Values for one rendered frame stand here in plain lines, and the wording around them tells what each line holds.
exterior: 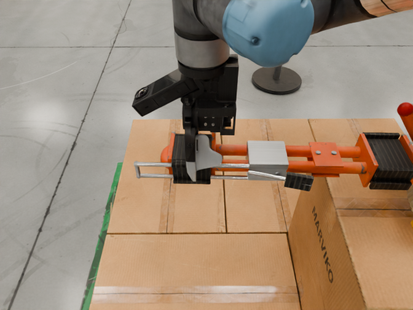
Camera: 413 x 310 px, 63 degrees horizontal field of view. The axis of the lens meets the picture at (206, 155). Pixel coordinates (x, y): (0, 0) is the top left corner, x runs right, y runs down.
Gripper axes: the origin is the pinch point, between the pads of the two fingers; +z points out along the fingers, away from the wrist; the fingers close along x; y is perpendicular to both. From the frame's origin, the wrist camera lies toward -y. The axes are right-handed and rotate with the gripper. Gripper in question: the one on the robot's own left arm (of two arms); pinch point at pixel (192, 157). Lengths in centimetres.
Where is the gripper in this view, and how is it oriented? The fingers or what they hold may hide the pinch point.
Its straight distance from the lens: 61.5
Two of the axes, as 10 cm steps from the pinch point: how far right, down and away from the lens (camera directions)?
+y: 10.0, 0.2, -0.2
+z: 0.0, 7.1, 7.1
